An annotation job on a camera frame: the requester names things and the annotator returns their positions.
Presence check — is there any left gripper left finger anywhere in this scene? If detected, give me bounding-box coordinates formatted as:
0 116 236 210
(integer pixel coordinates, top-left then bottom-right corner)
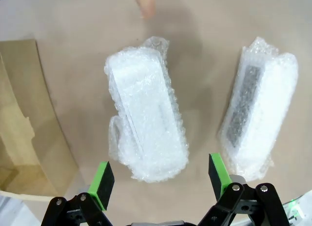
40 161 116 226

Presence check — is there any open brown cardboard box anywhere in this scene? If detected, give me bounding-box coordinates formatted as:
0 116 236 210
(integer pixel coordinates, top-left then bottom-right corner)
0 39 80 196

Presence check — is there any bubble-wrapped white clock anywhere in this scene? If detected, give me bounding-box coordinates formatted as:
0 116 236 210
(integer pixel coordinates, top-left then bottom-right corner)
104 35 191 183
217 36 299 183

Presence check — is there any person's right hand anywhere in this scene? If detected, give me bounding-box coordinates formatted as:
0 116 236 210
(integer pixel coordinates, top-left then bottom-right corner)
133 0 156 19

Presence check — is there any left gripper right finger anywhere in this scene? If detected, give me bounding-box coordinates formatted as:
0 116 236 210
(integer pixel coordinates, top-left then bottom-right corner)
197 152 286 226

